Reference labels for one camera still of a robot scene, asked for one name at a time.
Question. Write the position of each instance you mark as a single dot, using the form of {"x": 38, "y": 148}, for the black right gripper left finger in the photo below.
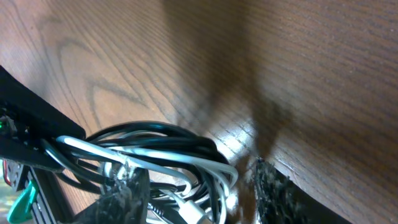
{"x": 125, "y": 203}

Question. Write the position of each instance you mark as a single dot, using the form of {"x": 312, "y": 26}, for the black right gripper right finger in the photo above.
{"x": 280, "y": 201}

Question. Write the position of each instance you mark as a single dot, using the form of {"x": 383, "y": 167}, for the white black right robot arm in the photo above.
{"x": 133, "y": 167}

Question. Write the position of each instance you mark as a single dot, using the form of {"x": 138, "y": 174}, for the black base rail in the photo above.
{"x": 40, "y": 199}

